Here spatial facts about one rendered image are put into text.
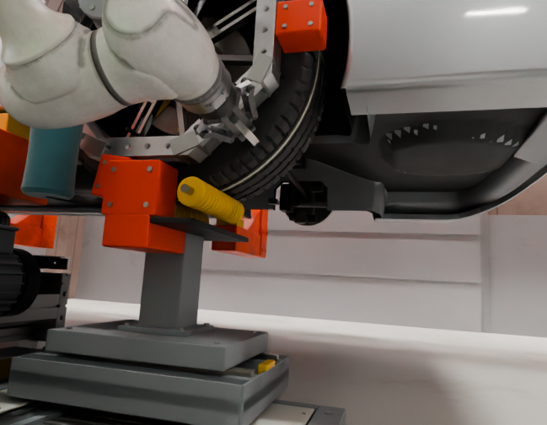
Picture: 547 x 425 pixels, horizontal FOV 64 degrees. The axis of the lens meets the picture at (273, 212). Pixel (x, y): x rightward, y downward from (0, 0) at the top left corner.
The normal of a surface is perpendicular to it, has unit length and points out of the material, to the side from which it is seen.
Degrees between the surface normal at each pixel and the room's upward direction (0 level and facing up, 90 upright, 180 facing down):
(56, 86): 138
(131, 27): 106
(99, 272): 90
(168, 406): 90
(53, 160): 90
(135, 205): 90
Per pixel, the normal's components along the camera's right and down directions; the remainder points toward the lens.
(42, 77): 0.07, 0.65
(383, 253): -0.29, -0.17
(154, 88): 0.10, 0.97
